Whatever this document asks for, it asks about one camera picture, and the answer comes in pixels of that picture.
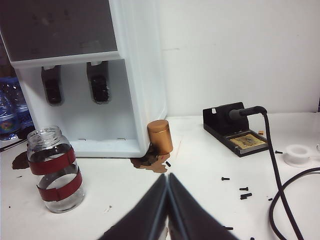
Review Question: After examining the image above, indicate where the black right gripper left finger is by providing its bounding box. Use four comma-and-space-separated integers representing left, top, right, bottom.
96, 173, 169, 240

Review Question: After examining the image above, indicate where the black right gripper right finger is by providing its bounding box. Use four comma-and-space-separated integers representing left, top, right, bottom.
167, 173, 241, 240

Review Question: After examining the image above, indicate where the glass jar with red bands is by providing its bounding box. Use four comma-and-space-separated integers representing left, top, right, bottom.
26, 125, 86, 214

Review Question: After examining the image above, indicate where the black dispenser tap lever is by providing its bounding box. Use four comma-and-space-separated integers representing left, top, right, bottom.
86, 60, 112, 105
40, 64, 63, 107

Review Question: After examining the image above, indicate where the white water dispenser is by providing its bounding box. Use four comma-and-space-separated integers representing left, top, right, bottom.
0, 0, 168, 159

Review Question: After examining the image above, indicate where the blue capped water bottle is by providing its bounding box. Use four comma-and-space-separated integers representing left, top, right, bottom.
0, 76, 21, 141
16, 99, 36, 140

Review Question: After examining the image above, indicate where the yellow cleaning sponge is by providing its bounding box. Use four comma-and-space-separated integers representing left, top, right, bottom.
229, 133, 267, 149

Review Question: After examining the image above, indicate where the black soldering iron stand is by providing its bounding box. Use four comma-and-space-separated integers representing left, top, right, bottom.
202, 101, 268, 158

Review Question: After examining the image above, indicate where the small white tape roll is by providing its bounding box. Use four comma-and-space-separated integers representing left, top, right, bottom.
284, 144, 320, 167

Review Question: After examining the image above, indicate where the grey cable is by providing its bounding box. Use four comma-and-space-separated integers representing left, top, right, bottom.
281, 166, 320, 194

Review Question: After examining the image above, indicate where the black cable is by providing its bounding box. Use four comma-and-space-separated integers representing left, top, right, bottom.
228, 105, 305, 240

